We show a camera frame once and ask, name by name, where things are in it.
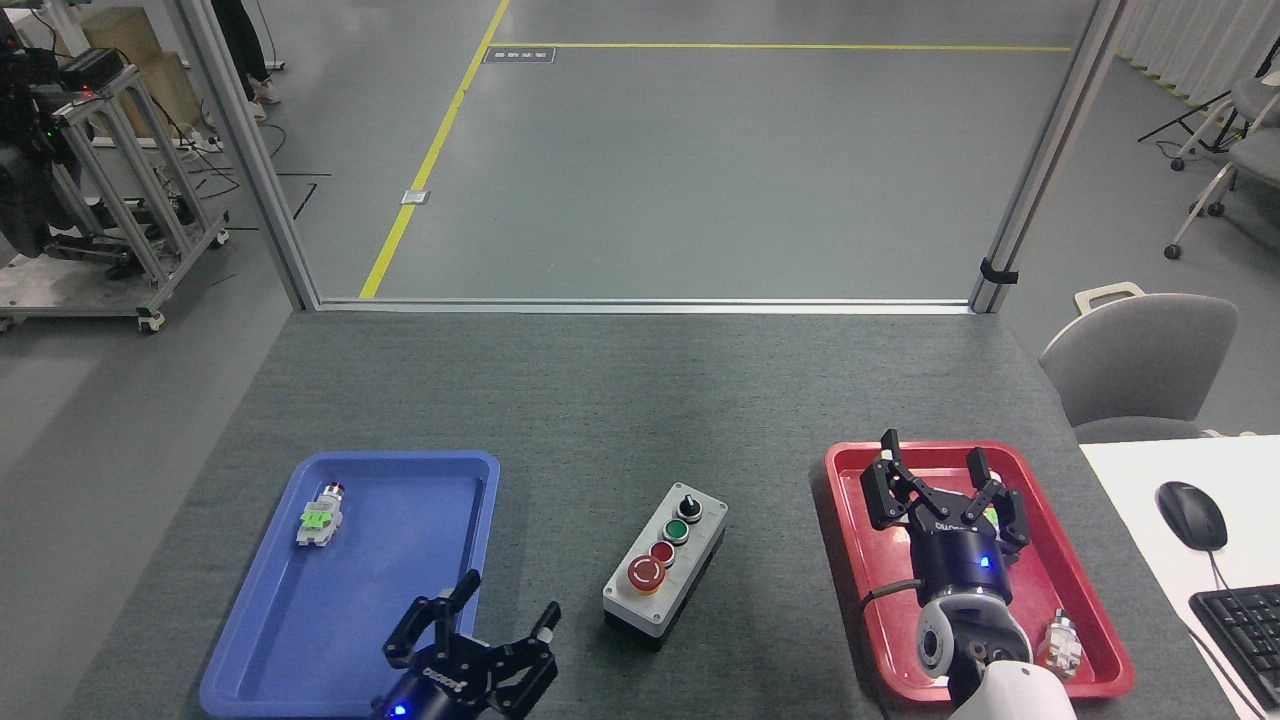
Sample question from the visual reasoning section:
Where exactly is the red plastic tray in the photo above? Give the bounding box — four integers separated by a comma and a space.
824, 441, 1136, 702

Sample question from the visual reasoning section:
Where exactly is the person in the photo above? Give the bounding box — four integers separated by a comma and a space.
208, 0, 284, 124

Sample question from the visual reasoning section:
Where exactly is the black keyboard cable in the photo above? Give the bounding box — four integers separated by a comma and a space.
1178, 612, 1273, 720

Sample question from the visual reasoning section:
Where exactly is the grey control box with buttons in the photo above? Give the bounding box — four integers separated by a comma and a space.
602, 482, 730, 654

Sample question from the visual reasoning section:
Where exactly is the small switch with green block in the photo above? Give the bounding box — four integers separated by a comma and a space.
295, 481, 348, 550

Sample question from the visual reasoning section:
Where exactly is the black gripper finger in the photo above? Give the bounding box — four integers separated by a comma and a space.
860, 430, 937, 532
485, 602, 562, 717
384, 570, 482, 670
962, 447, 1032, 553

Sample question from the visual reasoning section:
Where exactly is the cardboard box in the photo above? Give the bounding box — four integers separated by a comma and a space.
78, 7, 203, 138

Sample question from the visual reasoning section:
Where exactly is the silver aluminium post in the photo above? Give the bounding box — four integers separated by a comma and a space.
969, 0, 1130, 315
174, 0, 321, 311

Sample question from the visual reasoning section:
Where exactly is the white handle frame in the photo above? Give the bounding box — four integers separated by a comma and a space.
1073, 281, 1148, 318

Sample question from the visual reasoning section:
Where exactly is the aluminium frame cart on wheels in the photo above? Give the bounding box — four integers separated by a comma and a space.
0, 62, 232, 336

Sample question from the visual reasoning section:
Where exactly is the grey chair with white legs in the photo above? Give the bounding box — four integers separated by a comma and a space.
1164, 128, 1280, 261
1170, 74, 1280, 172

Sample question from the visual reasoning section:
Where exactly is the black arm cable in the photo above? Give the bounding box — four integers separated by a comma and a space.
861, 579, 923, 720

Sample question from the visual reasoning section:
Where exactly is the grey office chair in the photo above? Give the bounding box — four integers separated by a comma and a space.
1038, 292, 1241, 444

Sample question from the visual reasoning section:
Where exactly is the black tripod stand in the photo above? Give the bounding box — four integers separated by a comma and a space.
1136, 90, 1237, 147

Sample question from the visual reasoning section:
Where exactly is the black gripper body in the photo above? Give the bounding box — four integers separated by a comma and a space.
372, 650, 507, 720
908, 515, 1011, 610

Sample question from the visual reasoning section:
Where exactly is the blue plastic tray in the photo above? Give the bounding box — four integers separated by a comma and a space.
198, 450, 501, 719

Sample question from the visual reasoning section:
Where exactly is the black machine on cart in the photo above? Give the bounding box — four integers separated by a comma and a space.
0, 18, 93, 261

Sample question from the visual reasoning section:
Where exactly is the silver aluminium rail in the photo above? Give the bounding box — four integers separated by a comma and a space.
316, 297, 977, 316

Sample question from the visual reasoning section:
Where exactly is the black computer mouse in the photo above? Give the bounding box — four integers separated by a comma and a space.
1156, 481, 1229, 553

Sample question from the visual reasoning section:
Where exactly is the white curtain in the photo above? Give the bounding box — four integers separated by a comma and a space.
1114, 0, 1280, 113

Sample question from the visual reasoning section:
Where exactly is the black keyboard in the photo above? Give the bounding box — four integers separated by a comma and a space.
1188, 584, 1280, 713

